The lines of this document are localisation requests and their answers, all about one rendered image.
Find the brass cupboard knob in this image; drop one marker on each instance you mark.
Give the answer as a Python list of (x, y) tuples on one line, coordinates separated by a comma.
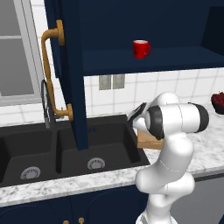
[(81, 220), (66, 222)]

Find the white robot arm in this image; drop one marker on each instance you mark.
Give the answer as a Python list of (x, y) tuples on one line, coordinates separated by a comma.
[(175, 145)]

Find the grey dishwasher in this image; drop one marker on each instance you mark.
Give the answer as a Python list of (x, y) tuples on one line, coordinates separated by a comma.
[(204, 201)]

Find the black double sink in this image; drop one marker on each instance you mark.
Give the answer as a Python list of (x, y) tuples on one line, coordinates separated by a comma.
[(113, 145)]

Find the red mug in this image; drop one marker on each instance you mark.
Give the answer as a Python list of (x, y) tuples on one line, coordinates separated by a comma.
[(140, 49)]

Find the dark bowl of red fruit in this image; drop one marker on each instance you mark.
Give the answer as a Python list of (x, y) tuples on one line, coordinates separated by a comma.
[(218, 100)]

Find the dark grey tap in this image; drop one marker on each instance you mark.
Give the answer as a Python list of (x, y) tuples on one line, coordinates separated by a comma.
[(46, 110)]

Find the navy wall cabinet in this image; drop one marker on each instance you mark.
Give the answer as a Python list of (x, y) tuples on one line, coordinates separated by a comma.
[(163, 61)]

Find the navy base cupboard door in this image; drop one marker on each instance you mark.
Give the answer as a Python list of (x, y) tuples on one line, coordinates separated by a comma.
[(113, 207), (32, 214)]

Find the navy cabinet door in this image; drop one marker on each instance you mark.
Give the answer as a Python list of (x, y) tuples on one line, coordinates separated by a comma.
[(73, 73)]

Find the grey wall socket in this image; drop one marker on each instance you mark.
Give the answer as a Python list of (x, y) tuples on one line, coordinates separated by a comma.
[(105, 82), (119, 81)]

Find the grey framed window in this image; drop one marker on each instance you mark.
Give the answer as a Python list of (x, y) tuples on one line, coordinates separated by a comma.
[(14, 58)]

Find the wooden tray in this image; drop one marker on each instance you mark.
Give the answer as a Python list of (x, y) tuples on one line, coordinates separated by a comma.
[(147, 143)]

